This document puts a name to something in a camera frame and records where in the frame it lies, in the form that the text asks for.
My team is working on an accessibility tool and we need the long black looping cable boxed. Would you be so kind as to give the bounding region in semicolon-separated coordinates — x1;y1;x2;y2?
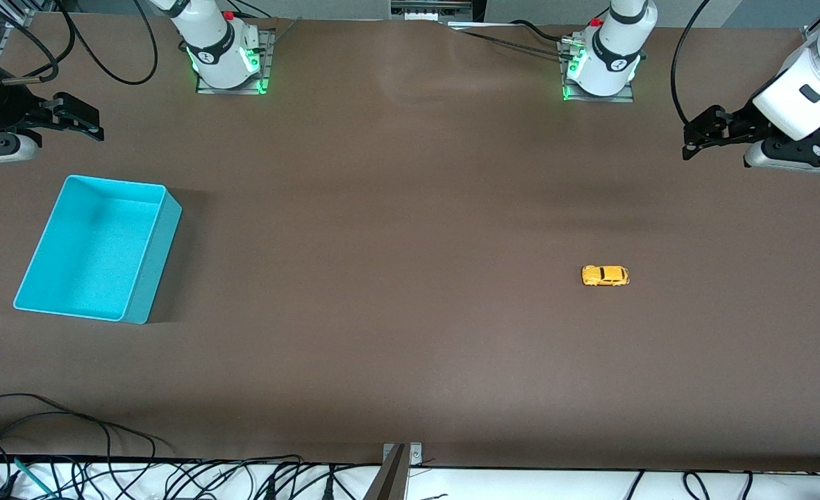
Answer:
0;393;174;459

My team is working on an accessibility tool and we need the yellow beetle toy car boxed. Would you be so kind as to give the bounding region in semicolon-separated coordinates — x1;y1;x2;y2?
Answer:
581;265;630;288

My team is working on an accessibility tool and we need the long black table cable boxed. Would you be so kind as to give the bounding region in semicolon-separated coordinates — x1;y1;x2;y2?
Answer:
462;29;574;60

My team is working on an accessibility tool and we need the black looping right arm cable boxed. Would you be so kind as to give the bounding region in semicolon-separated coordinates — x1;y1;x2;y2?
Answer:
59;0;159;86

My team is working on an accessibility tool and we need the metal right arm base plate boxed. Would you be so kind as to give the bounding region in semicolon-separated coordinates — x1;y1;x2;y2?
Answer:
195;28;273;95

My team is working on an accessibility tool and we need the turquoise plastic bin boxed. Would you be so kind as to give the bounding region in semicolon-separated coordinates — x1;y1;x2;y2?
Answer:
12;174;183;325

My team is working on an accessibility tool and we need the dark metal camera pole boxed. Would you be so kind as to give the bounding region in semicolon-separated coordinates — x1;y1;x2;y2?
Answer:
362;444;408;500

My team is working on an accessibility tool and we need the silver metal bracket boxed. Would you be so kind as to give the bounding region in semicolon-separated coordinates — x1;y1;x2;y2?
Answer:
382;442;424;467

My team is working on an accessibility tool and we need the black arched cable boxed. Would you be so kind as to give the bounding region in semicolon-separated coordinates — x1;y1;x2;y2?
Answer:
163;455;306;500

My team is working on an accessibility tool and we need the white lower desk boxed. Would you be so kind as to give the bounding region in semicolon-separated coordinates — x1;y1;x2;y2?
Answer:
0;458;820;500

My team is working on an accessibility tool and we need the grey power strip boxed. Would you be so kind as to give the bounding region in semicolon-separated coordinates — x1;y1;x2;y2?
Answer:
390;0;476;22

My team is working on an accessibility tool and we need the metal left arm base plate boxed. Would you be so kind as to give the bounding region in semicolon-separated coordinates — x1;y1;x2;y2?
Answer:
559;40;637;104

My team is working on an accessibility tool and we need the short black table cable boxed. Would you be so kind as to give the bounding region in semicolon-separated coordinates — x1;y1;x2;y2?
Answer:
509;19;567;41

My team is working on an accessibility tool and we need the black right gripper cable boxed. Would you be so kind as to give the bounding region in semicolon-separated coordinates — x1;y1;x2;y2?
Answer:
0;7;61;85

